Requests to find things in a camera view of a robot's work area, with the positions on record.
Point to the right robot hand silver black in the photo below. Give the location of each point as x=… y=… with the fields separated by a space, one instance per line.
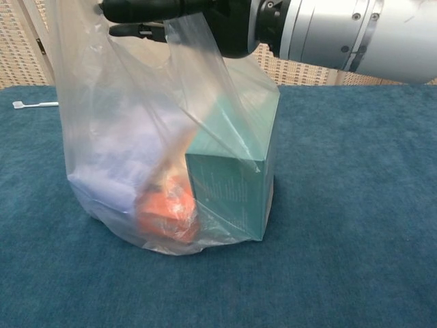
x=232 y=27

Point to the clear plastic shopping bag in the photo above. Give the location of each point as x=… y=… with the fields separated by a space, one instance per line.
x=112 y=95

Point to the teal cardboard box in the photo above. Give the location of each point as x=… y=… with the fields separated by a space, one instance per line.
x=232 y=184

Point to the white lavender tissue pack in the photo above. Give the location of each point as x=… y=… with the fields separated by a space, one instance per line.
x=109 y=171

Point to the orange snack package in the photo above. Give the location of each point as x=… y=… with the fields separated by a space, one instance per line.
x=164 y=215

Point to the blue table cloth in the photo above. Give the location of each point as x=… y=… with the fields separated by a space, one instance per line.
x=341 y=205

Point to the woven folding screen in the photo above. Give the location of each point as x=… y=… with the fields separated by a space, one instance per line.
x=24 y=44

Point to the white toothbrush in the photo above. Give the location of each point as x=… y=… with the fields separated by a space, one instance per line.
x=34 y=104

